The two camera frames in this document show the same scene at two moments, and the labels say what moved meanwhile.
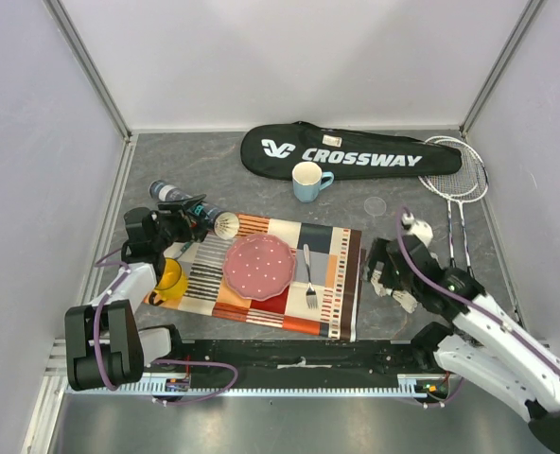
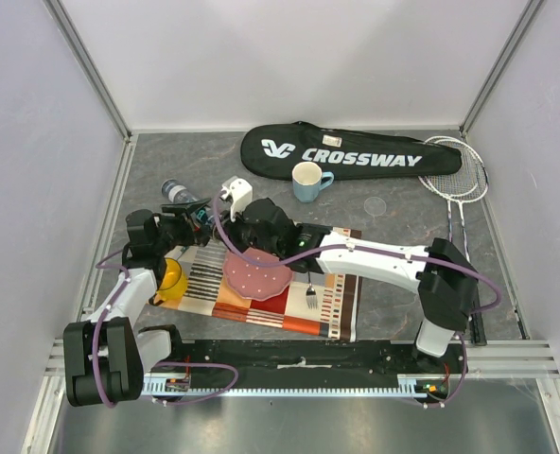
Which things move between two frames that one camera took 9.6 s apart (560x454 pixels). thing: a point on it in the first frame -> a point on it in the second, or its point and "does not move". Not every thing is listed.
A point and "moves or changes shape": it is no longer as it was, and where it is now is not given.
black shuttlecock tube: [205, 212] moves or changes shape
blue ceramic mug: [308, 180] does not move
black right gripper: [380, 264] -> [228, 229]
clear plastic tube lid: [375, 206] does not move
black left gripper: [189, 233] does not move
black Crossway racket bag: [274, 150] does not move
